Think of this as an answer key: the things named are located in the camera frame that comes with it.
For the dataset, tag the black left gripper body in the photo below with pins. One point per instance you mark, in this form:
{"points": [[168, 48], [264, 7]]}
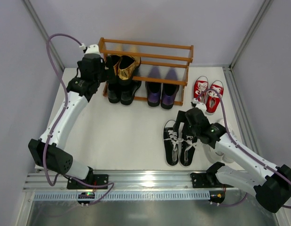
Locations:
{"points": [[107, 71]]}

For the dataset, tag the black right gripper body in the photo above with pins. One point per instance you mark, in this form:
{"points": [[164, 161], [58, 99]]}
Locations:
{"points": [[182, 120]]}

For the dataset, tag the gold loafer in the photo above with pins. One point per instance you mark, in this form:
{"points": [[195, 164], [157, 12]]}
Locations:
{"points": [[114, 62], [127, 67]]}

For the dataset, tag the black patent loafer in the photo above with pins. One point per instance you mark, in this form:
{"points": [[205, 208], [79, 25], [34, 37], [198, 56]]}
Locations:
{"points": [[114, 93], [128, 92]]}

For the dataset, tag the red canvas sneaker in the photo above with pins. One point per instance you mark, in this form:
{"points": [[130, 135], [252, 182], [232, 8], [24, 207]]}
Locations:
{"points": [[212, 97], [201, 85]]}

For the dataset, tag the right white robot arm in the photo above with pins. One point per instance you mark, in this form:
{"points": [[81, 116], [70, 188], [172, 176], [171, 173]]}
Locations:
{"points": [[241, 167]]}

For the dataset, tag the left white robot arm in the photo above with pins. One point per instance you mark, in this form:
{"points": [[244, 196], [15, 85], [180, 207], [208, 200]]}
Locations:
{"points": [[48, 151]]}

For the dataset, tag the orange wooden shoe shelf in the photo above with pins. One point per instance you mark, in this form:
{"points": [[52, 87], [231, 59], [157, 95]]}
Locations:
{"points": [[161, 63]]}

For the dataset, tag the left white sneaker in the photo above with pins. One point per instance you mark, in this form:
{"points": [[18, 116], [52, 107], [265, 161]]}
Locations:
{"points": [[211, 155]]}

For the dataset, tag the right black controller box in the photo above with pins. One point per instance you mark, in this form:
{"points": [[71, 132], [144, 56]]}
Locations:
{"points": [[217, 196]]}

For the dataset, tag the black controller box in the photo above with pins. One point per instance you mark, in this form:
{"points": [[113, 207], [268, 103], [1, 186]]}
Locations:
{"points": [[217, 196], [85, 198]]}

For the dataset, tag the left black controller box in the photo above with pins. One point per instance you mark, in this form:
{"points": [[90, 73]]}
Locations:
{"points": [[85, 198]]}

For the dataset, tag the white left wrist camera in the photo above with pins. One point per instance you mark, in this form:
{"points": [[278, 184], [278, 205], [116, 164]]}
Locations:
{"points": [[91, 49]]}

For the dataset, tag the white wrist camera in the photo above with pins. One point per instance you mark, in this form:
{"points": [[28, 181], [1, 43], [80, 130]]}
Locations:
{"points": [[91, 49], [196, 103]]}

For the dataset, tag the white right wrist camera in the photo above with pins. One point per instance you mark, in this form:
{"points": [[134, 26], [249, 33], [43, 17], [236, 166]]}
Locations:
{"points": [[196, 103]]}

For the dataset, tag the right side aluminium rail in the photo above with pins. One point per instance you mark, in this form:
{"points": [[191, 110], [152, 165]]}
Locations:
{"points": [[247, 134]]}

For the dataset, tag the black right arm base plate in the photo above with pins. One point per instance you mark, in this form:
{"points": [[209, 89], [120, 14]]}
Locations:
{"points": [[205, 180]]}

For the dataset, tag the left aluminium corner post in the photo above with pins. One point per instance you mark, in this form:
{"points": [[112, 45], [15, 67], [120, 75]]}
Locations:
{"points": [[34, 16]]}

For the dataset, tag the aluminium corner post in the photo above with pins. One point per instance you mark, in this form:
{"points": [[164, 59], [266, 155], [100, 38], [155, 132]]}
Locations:
{"points": [[251, 31], [34, 16]]}

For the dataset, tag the white slotted cable duct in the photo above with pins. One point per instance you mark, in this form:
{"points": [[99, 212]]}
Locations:
{"points": [[127, 195]]}

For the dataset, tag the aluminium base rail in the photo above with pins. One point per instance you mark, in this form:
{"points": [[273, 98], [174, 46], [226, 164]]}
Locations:
{"points": [[128, 179]]}

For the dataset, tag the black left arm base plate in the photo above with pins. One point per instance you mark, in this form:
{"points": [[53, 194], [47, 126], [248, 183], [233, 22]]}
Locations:
{"points": [[99, 180]]}

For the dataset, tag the right aluminium corner post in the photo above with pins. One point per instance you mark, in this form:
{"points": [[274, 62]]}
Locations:
{"points": [[251, 31]]}

